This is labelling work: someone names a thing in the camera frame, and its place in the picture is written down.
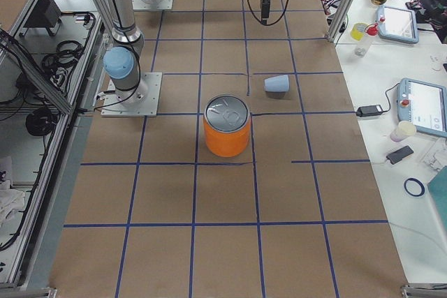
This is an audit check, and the orange can with grey lid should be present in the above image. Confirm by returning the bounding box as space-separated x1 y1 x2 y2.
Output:
203 95 250 158

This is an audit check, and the clear bottle red cap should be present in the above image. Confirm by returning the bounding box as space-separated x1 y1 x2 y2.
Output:
354 23 379 57

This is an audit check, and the black smartphone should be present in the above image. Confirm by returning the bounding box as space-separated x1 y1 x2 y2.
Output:
386 145 414 165

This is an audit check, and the aluminium frame post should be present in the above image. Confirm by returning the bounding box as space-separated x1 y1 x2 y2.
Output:
324 0 371 45

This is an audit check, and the white crumpled cloth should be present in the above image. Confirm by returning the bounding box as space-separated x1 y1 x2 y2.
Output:
0 156 26 229

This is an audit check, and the far blue teach pendant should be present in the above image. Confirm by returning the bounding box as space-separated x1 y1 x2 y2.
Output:
376 5 419 44

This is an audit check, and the blue tape ring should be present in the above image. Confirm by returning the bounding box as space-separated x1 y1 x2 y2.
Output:
404 178 426 198

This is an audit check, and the white paper cup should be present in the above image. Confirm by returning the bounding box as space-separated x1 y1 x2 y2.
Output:
390 121 417 142

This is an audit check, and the near blue teach pendant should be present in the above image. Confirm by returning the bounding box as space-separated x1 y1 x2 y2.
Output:
397 77 446 137

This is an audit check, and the light blue plastic cup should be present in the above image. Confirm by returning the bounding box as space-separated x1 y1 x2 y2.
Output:
264 75 290 93

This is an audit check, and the blue teach pendant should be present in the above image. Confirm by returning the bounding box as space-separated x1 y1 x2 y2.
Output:
376 5 419 44
397 77 446 137

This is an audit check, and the yellow tape roll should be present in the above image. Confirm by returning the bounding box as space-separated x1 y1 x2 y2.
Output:
350 22 368 41

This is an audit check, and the black power adapter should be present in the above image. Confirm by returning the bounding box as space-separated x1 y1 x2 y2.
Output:
356 105 384 117

